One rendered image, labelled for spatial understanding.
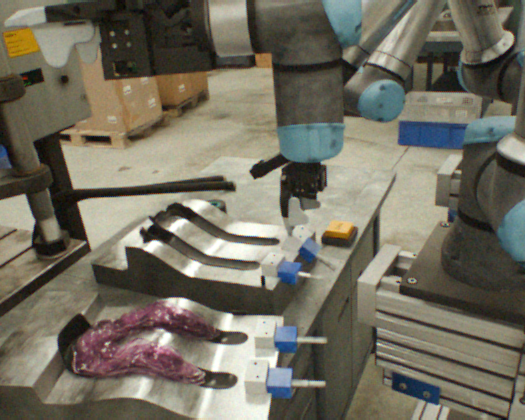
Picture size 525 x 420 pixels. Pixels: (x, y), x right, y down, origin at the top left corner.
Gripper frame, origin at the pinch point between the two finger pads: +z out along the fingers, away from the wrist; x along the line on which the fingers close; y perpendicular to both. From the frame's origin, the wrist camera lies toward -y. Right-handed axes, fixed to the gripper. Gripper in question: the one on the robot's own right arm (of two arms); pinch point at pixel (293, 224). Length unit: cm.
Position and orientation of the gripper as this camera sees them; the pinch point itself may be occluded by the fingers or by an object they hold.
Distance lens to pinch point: 114.1
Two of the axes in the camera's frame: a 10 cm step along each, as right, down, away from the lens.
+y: 9.0, 1.2, -4.2
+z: 0.9, 8.9, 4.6
